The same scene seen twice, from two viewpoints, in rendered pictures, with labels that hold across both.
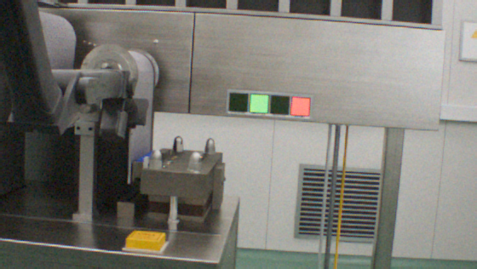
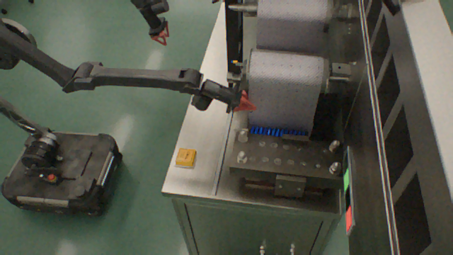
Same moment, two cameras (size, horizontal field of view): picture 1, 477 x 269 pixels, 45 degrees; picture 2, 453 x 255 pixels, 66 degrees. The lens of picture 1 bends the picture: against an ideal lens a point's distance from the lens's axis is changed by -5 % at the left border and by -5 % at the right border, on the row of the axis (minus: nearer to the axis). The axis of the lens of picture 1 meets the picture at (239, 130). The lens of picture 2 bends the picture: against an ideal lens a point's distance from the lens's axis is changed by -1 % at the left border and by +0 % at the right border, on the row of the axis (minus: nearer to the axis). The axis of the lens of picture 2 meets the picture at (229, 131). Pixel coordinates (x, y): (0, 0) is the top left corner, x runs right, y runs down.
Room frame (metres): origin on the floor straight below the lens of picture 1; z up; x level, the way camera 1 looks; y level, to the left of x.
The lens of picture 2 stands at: (1.52, -0.61, 2.06)
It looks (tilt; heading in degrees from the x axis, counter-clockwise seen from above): 50 degrees down; 98
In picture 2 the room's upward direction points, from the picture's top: 3 degrees counter-clockwise
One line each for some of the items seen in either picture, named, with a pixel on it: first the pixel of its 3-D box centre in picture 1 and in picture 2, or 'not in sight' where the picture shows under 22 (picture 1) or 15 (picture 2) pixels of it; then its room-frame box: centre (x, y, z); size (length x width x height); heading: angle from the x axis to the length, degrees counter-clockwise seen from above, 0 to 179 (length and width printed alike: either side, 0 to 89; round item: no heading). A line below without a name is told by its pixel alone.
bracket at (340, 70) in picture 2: not in sight; (340, 69); (1.77, 0.31, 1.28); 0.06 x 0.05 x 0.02; 177
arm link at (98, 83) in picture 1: (89, 85); (138, 78); (1.08, 0.28, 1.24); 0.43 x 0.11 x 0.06; 179
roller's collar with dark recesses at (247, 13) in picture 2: not in sight; (252, 8); (1.46, 0.58, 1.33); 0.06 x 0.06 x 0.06; 87
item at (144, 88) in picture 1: (141, 107); (282, 103); (1.59, 0.26, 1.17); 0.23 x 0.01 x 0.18; 177
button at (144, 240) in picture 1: (146, 240); (185, 156); (1.23, 0.18, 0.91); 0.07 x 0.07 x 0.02; 87
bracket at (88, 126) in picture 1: (87, 156); (240, 102); (1.43, 0.37, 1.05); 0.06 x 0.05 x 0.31; 177
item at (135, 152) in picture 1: (140, 159); (279, 128); (1.59, 0.26, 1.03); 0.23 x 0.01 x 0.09; 177
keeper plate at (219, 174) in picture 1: (220, 185); (289, 187); (1.63, 0.05, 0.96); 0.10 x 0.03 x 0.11; 177
